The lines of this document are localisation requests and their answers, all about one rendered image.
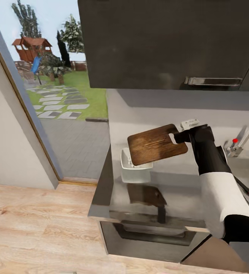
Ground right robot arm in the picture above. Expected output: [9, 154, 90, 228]
[174, 118, 249, 266]

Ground cutting board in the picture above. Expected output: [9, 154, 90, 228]
[127, 124, 188, 167]

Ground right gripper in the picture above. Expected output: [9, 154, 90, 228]
[174, 130, 189, 144]

